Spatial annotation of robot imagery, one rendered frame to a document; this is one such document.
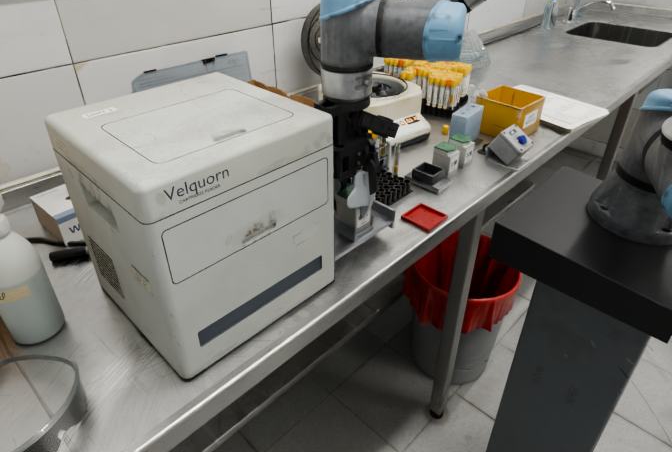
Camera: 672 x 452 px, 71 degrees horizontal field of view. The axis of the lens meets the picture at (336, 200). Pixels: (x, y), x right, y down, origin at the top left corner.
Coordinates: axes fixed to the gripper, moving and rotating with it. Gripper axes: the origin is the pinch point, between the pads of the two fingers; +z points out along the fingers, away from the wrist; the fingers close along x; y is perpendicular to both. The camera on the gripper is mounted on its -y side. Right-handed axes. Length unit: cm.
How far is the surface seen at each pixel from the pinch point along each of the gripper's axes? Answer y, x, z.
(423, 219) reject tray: -16.3, 4.1, 9.4
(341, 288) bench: 9.4, 6.1, 9.6
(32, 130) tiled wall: 31, -60, -5
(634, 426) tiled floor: -79, 51, 97
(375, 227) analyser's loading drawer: -3.3, 2.4, 5.6
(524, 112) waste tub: -64, 1, 1
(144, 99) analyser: 24.4, -18.6, -20.5
